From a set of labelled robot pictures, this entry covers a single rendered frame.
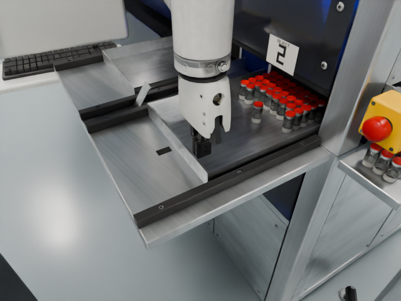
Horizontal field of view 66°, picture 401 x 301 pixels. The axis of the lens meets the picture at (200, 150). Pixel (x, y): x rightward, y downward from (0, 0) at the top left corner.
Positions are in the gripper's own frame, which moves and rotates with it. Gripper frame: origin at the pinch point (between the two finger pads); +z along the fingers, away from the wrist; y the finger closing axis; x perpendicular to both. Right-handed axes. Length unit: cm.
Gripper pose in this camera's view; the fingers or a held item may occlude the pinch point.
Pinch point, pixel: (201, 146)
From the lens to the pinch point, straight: 56.8
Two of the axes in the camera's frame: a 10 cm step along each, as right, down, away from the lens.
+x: -8.6, 3.3, -3.9
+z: 0.0, 7.6, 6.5
